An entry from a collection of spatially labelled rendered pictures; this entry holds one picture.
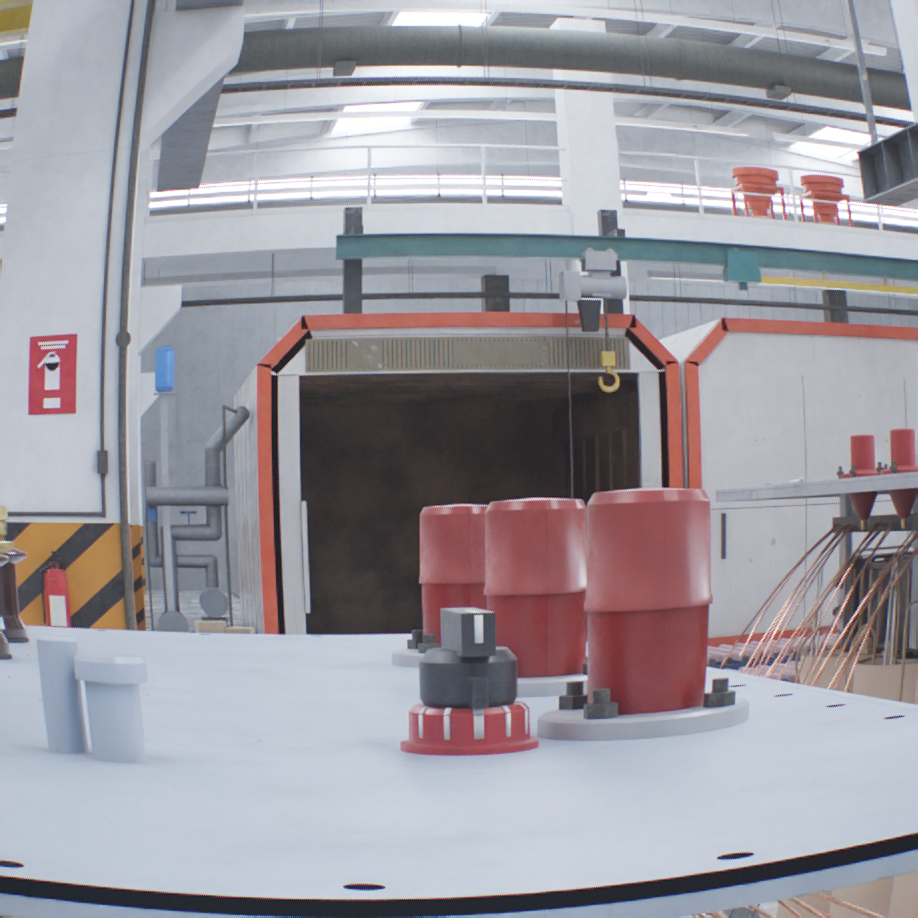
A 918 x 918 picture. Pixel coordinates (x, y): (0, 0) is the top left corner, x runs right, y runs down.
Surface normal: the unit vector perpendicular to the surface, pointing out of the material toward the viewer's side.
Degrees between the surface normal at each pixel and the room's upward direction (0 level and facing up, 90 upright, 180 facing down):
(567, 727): 90
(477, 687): 90
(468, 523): 89
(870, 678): 90
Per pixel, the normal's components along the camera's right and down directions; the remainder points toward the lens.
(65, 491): 0.14, -0.04
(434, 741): -0.53, -0.04
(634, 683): -0.29, -0.02
